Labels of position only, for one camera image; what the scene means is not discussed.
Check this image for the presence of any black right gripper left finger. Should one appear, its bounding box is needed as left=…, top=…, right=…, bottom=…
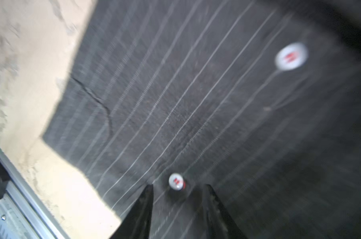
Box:
left=110, top=184, right=154, bottom=239

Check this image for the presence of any dark grey striped shirt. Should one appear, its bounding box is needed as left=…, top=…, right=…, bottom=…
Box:
left=43, top=1, right=361, bottom=239

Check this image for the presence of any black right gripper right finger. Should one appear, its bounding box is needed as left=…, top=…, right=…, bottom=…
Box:
left=203, top=184, right=247, bottom=239

